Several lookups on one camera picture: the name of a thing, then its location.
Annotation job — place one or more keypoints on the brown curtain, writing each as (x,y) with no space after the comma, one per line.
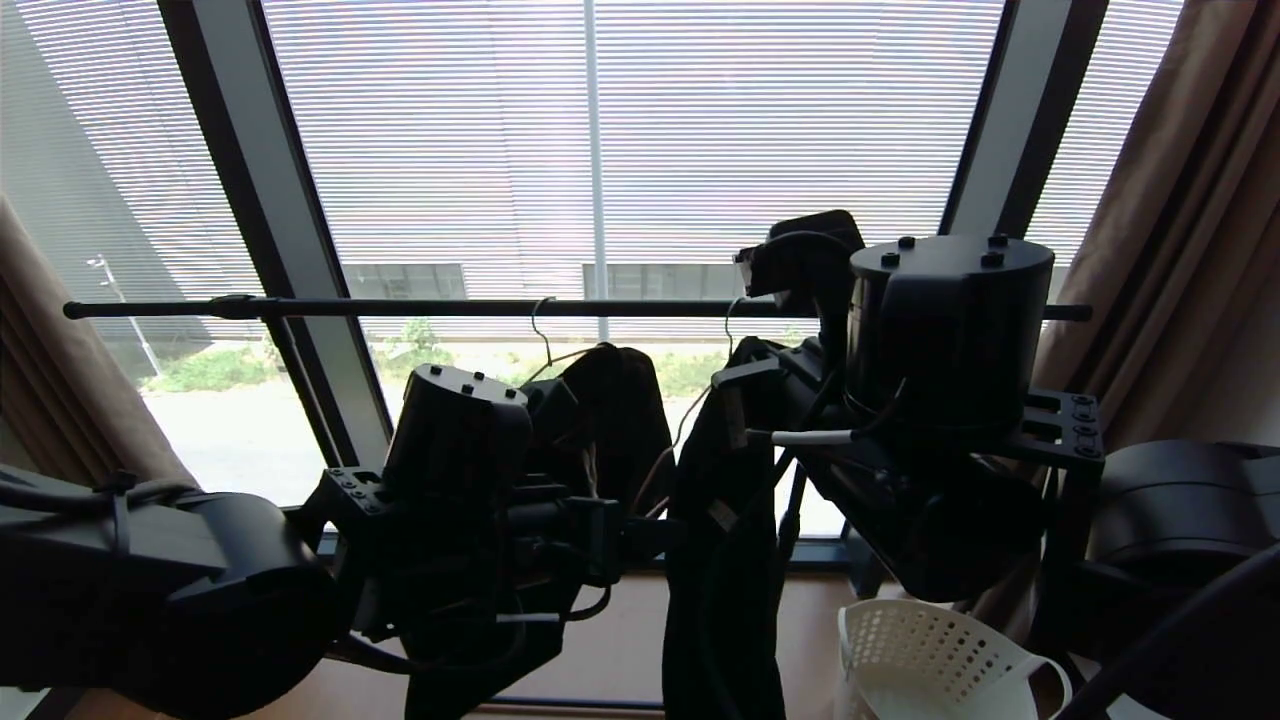
(1180,200)
(70,380)

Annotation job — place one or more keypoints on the black clothes rack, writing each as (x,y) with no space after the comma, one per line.
(400,308)

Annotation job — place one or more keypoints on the white laundry basket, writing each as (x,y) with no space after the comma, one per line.
(930,660)

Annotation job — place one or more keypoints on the window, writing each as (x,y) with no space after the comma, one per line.
(1020,150)

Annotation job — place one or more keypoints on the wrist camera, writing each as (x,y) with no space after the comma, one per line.
(800,255)
(550,410)

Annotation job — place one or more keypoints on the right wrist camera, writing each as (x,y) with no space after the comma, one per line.
(800,255)

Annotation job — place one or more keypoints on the pink clothes hanger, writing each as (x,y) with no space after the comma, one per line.
(735,315)
(543,330)

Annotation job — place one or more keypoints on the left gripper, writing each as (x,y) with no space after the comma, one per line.
(560,540)

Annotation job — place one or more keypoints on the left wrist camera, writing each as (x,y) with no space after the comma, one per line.
(550,410)

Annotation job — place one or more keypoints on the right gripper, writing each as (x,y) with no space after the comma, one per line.
(780,400)

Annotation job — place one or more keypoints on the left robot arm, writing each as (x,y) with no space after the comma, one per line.
(200,580)

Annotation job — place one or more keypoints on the black garment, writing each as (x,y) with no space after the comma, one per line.
(720,560)
(630,420)

